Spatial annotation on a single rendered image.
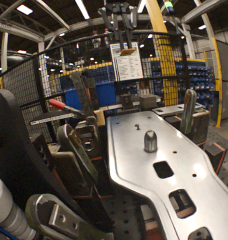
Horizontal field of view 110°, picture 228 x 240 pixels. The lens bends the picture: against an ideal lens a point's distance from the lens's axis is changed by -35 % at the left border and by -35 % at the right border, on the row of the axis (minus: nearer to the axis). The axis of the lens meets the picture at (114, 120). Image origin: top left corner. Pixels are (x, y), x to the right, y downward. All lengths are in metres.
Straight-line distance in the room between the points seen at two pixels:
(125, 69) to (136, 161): 0.75
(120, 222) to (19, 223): 0.41
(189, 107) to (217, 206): 0.29
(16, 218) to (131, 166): 0.22
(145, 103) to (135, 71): 0.37
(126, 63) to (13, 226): 0.96
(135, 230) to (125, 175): 0.30
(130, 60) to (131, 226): 0.97
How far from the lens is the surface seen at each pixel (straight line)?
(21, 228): 0.16
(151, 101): 0.65
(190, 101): 0.39
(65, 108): 0.39
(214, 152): 0.33
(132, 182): 0.22
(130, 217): 0.51
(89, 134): 0.37
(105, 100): 0.72
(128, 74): 0.93
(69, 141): 0.20
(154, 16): 1.22
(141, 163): 0.26
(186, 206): 0.22
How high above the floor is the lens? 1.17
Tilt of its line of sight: 18 degrees down
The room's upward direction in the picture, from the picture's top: 10 degrees counter-clockwise
